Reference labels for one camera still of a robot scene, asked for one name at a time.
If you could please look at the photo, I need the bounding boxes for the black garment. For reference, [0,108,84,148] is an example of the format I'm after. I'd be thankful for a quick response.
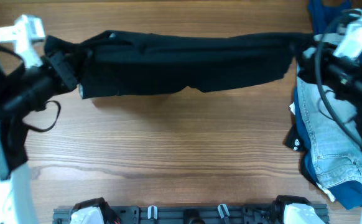
[44,30,313,99]

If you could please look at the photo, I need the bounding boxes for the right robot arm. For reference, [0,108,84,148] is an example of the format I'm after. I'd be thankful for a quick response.
[289,9,362,222]

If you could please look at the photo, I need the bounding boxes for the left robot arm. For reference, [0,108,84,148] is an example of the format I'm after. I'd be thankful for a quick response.
[0,46,78,223]

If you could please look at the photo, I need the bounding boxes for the blue garment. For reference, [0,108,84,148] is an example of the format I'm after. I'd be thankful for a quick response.
[308,0,362,34]

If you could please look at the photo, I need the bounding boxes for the black tag with logo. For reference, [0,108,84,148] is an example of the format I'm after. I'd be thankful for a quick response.
[284,124,304,151]

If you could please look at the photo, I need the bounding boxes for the light blue jeans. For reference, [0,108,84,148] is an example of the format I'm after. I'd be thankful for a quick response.
[295,77,362,190]

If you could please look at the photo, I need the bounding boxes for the left black camera cable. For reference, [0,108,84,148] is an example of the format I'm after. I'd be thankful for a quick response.
[0,43,62,133]

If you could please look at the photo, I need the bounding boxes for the black camera cable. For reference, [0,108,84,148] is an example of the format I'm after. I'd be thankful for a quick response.
[0,43,62,133]
[313,9,362,162]

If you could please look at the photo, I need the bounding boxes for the right black camera cable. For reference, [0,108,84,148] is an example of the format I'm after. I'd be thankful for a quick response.
[313,9,362,162]

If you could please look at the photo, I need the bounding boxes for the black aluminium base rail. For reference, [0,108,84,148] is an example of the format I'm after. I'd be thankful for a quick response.
[52,203,271,224]

